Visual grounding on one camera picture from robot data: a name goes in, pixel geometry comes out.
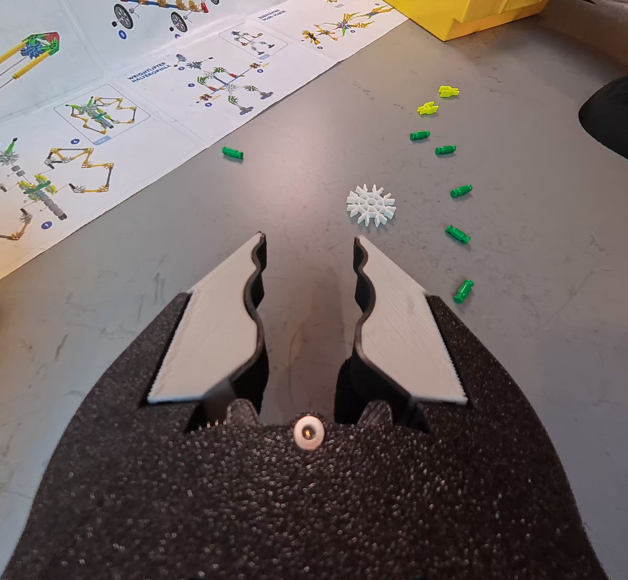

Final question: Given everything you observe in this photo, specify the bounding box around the grey desk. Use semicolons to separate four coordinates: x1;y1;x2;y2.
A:
0;0;628;561

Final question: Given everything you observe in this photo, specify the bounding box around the folded paper instruction sheet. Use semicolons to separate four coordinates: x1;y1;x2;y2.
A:
0;0;409;279

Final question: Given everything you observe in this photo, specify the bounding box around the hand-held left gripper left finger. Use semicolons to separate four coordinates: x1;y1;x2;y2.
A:
146;232;270;431

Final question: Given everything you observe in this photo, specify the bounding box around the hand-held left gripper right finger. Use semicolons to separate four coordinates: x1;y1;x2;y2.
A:
352;235;469;405

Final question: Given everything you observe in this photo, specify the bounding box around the white snowflake connector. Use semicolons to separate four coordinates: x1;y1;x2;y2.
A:
346;184;396;226

